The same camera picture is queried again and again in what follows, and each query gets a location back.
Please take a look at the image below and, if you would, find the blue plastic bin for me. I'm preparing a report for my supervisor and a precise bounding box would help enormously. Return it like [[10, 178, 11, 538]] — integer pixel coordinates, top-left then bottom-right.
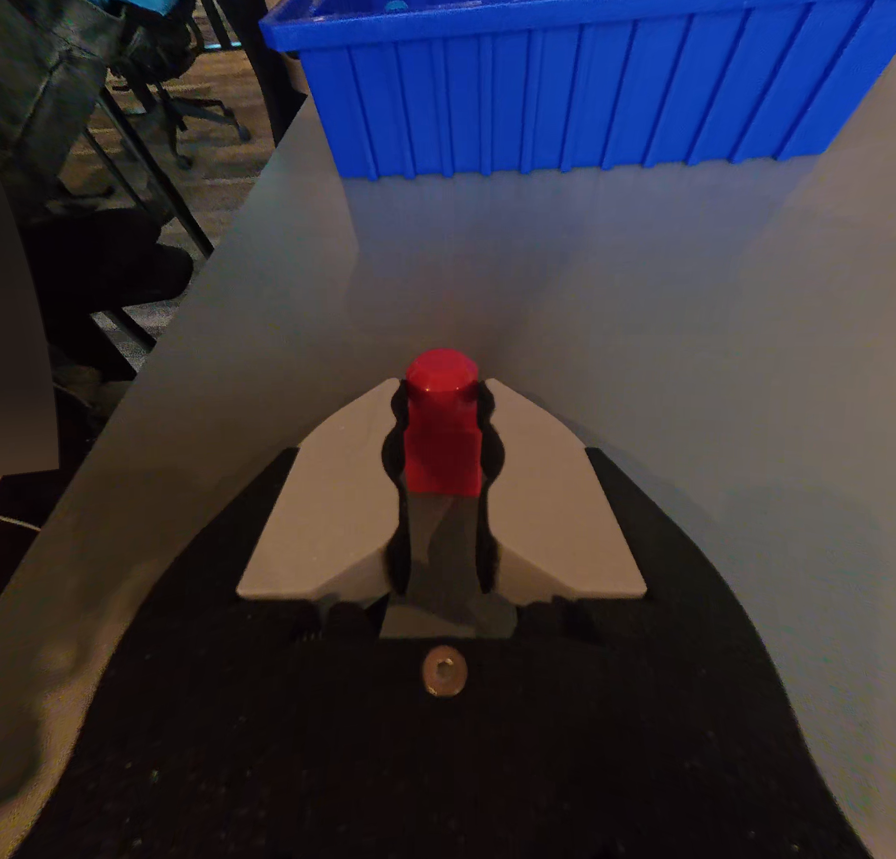
[[259, 0, 896, 181]]

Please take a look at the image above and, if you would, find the black mesh office chair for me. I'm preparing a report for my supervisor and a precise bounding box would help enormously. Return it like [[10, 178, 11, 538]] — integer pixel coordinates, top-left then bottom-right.
[[105, 0, 253, 174]]

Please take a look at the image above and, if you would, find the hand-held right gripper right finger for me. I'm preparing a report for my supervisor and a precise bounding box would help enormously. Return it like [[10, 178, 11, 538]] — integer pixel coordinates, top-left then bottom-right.
[[475, 377, 648, 602]]

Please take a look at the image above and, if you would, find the person's dark jacket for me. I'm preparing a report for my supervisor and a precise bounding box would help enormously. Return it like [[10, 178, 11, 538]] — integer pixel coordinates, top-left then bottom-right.
[[0, 0, 176, 209]]

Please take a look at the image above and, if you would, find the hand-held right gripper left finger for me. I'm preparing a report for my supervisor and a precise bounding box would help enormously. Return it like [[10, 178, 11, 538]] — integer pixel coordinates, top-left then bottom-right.
[[237, 377, 414, 602]]

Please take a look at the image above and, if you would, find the red mega block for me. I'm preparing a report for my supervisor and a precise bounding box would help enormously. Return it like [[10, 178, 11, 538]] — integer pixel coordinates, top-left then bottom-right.
[[405, 348, 485, 495]]

